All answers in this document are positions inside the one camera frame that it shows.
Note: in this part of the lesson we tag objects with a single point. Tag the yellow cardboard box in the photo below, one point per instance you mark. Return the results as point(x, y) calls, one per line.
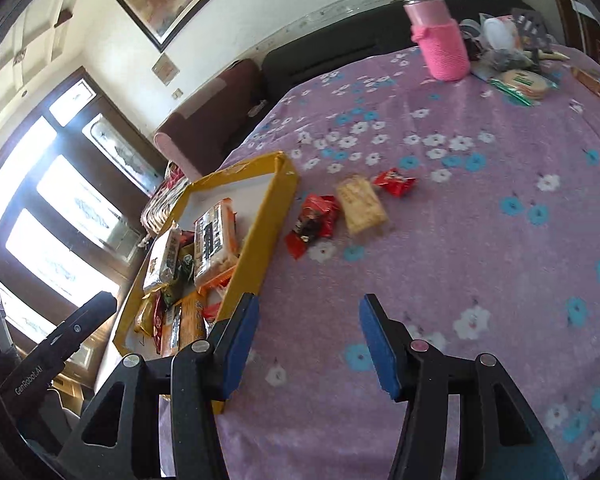
point(265, 210)

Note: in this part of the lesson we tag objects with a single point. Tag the large pale rice cracker packet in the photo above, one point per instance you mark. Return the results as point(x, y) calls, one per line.
point(162, 260)

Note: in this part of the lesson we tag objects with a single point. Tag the clear packet with black print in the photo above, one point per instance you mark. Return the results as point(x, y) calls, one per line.
point(215, 240)

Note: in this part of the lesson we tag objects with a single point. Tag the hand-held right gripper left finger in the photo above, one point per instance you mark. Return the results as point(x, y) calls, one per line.
point(240, 355)

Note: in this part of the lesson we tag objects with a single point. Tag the round cracker packet green edge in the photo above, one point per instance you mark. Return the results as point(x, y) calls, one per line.
point(522, 85)

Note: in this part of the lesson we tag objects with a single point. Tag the brown packet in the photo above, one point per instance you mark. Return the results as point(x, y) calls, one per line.
point(597, 82)

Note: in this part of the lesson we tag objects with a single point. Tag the beige cracker packet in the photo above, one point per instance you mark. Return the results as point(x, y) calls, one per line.
point(362, 205)

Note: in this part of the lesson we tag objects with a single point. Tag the brown sofa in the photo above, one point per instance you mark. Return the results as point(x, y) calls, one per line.
point(205, 120)

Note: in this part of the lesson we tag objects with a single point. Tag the red white patterned cloth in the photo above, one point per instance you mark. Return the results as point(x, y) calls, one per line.
point(162, 200)

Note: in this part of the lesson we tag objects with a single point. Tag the purple floral bedsheet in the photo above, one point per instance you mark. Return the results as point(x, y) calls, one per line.
point(480, 240)

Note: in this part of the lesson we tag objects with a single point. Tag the pink thermos bottle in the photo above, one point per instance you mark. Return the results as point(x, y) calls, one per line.
point(440, 35)

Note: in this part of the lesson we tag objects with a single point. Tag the wooden door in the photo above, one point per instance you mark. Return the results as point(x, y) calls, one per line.
point(595, 15)

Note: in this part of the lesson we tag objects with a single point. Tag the orange snack packet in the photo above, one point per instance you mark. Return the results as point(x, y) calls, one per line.
point(187, 322)

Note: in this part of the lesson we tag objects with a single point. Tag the square wall plaque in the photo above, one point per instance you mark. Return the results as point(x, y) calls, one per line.
point(164, 70)

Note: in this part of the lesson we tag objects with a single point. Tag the red black snack packet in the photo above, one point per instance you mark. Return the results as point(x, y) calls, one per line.
point(315, 222)

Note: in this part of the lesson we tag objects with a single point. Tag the dark framed glass door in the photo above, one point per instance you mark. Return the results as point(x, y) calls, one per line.
point(55, 210)

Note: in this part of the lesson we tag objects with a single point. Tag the small red snack packet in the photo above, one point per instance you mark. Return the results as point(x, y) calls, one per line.
point(394, 182)

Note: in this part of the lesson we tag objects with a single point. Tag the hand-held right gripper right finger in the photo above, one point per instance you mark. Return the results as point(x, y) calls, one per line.
point(380, 350)

